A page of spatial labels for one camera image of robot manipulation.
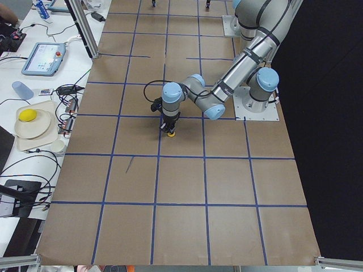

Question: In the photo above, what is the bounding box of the beige plate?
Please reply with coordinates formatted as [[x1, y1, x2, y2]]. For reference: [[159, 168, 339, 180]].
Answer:
[[14, 109, 51, 139]]

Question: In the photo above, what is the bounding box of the blue teach pendant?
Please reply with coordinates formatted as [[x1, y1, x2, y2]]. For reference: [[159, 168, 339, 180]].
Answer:
[[22, 42, 66, 77]]

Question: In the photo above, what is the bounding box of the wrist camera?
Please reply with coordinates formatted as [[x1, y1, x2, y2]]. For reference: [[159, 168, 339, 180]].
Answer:
[[150, 97, 162, 113]]

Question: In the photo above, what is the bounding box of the aluminium frame post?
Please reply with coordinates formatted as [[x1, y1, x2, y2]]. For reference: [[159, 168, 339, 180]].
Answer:
[[65, 0, 99, 60]]

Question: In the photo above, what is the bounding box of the milk carton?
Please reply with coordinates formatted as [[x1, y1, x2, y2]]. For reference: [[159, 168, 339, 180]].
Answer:
[[33, 0, 50, 21]]

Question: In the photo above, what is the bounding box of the beige tray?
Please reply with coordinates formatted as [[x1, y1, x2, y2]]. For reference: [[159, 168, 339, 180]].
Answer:
[[14, 100, 58, 151]]

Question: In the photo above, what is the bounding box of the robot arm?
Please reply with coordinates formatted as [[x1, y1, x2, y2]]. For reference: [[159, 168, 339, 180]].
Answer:
[[150, 1, 293, 136]]

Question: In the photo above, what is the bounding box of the yellow lemon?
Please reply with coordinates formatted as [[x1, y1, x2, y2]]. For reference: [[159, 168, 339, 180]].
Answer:
[[18, 109, 37, 122]]

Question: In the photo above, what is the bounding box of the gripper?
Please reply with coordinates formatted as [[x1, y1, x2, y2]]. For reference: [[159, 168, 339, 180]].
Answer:
[[159, 112, 180, 133]]

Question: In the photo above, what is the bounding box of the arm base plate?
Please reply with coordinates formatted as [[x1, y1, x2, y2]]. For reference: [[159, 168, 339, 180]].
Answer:
[[222, 15, 240, 37], [233, 86, 280, 121]]

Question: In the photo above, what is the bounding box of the black power adapter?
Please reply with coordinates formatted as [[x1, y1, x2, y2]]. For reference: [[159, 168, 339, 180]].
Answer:
[[91, 11, 106, 22]]

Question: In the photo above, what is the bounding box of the white paper cup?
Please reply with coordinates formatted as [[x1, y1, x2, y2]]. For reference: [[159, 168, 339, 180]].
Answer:
[[50, 140, 67, 156]]

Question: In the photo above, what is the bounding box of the translucent blue plastic cup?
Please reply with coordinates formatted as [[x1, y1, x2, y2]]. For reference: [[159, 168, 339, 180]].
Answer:
[[12, 81, 34, 100]]

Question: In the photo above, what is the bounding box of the person's forearm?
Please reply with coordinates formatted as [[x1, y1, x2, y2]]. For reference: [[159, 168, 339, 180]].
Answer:
[[0, 3, 18, 24]]

